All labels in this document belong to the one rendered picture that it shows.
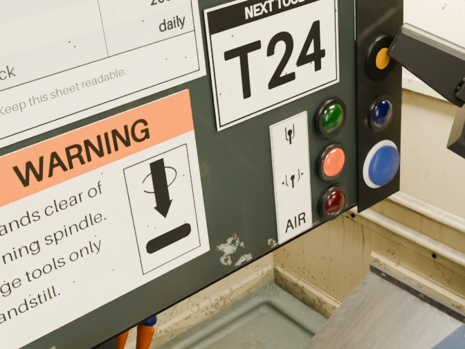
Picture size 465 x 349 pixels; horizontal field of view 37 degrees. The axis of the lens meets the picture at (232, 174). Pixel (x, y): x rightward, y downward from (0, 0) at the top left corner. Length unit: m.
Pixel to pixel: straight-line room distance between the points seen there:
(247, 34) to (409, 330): 1.30
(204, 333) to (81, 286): 1.59
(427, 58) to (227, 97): 0.14
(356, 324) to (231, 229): 1.26
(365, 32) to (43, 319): 0.26
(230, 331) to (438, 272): 0.67
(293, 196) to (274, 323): 1.57
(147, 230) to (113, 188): 0.04
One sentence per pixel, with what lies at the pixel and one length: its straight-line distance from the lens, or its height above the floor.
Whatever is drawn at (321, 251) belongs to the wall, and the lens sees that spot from 1.88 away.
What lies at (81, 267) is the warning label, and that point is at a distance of 0.38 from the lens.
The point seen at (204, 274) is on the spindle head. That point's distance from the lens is 0.44.
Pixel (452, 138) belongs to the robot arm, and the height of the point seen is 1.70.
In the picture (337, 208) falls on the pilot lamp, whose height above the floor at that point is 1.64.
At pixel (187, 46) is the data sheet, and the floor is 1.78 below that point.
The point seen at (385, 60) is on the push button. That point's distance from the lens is 0.48.
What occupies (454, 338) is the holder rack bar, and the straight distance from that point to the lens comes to 1.01.
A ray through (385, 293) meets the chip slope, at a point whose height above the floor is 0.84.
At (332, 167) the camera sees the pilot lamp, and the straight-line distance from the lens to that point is 0.47.
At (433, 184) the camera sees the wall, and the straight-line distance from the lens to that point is 1.51.
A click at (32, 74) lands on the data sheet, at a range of 0.34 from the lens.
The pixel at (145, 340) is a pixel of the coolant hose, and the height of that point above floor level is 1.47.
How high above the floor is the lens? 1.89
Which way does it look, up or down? 28 degrees down
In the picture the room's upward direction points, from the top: 6 degrees counter-clockwise
